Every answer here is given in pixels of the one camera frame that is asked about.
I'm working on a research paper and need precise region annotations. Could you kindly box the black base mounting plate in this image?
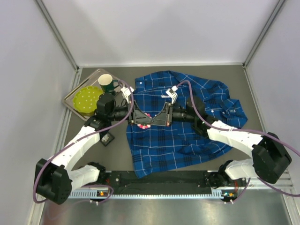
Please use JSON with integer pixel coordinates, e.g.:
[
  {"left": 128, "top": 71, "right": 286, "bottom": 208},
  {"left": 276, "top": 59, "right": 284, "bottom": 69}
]
[{"left": 79, "top": 170, "right": 225, "bottom": 195}]

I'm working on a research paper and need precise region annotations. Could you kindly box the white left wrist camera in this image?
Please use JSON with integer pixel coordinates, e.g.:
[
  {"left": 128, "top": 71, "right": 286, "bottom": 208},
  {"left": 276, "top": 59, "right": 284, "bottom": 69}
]
[{"left": 120, "top": 86, "right": 134, "bottom": 104}]

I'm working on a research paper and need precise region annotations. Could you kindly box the silver metal tray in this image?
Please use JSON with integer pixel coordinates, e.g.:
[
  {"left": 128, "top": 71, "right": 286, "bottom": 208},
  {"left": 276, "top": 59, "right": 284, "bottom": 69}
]
[{"left": 62, "top": 68, "right": 112, "bottom": 121}]

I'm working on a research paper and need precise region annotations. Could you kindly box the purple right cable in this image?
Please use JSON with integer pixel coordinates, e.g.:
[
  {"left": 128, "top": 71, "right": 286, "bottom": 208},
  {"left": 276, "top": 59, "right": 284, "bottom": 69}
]
[{"left": 174, "top": 80, "right": 300, "bottom": 204}]

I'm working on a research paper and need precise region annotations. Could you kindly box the green mug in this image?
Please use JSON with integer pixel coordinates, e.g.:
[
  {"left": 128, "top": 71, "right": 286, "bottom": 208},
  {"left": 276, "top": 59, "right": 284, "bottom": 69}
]
[{"left": 98, "top": 74, "right": 119, "bottom": 94}]

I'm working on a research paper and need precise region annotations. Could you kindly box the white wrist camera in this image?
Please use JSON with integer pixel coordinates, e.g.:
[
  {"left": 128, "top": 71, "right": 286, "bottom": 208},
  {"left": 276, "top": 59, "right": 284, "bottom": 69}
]
[
  {"left": 120, "top": 86, "right": 134, "bottom": 104},
  {"left": 166, "top": 86, "right": 178, "bottom": 105}
]

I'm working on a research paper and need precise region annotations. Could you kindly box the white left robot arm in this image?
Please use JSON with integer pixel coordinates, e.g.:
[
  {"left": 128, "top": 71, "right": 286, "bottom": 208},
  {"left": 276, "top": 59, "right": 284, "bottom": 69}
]
[{"left": 33, "top": 93, "right": 153, "bottom": 204}]

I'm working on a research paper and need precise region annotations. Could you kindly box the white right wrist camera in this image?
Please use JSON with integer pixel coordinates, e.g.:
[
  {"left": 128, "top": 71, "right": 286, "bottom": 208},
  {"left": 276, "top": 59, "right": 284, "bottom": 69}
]
[{"left": 166, "top": 86, "right": 178, "bottom": 105}]

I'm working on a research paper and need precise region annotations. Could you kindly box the small black frame box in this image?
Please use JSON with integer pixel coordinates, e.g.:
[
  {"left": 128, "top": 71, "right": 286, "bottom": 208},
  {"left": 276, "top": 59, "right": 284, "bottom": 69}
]
[{"left": 99, "top": 132, "right": 115, "bottom": 147}]

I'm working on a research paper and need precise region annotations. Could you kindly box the yellow-green dotted plate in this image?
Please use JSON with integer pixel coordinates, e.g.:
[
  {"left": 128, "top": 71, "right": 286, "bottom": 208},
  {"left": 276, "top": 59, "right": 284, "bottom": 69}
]
[{"left": 73, "top": 86, "right": 104, "bottom": 116}]

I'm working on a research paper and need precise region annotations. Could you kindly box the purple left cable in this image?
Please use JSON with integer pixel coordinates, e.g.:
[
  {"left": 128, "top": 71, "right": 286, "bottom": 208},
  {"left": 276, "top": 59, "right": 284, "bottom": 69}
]
[{"left": 32, "top": 80, "right": 135, "bottom": 204}]

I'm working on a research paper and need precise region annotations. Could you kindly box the blue plaid shirt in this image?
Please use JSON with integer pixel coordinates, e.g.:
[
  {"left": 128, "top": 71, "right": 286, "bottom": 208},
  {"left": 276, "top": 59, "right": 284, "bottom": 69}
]
[{"left": 126, "top": 71, "right": 248, "bottom": 178}]

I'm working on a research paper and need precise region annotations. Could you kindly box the silver maple leaf brooch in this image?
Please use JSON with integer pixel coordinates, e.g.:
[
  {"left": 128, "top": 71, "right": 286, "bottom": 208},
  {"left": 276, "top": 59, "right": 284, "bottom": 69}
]
[{"left": 101, "top": 135, "right": 109, "bottom": 142}]

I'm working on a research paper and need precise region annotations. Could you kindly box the pink flower brooch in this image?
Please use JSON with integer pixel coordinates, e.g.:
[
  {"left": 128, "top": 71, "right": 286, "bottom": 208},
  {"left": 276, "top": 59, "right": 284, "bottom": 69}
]
[{"left": 137, "top": 113, "right": 152, "bottom": 129}]

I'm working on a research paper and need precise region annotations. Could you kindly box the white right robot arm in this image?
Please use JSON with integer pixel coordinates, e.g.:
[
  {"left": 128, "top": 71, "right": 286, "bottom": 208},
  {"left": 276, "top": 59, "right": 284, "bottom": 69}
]
[{"left": 153, "top": 97, "right": 292, "bottom": 185}]

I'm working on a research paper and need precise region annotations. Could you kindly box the purple cable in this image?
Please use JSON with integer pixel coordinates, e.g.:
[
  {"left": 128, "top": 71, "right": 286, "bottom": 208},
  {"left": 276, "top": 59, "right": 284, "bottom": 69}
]
[
  {"left": 32, "top": 80, "right": 135, "bottom": 204},
  {"left": 174, "top": 80, "right": 300, "bottom": 204}
]

